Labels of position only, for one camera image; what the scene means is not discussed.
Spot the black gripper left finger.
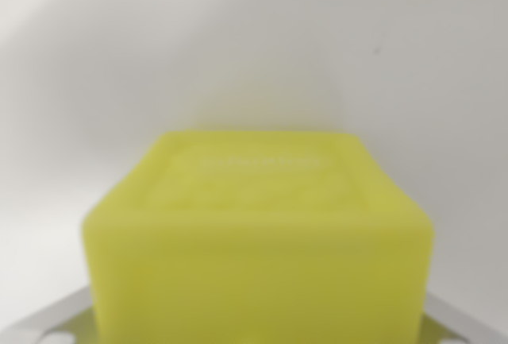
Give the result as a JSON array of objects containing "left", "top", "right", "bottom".
[{"left": 0, "top": 284, "right": 101, "bottom": 344}]

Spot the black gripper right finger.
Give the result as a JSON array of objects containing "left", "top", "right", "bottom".
[{"left": 421, "top": 292, "right": 508, "bottom": 344}]

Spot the yellow cube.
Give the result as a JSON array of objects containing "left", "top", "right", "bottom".
[{"left": 81, "top": 129, "right": 436, "bottom": 344}]

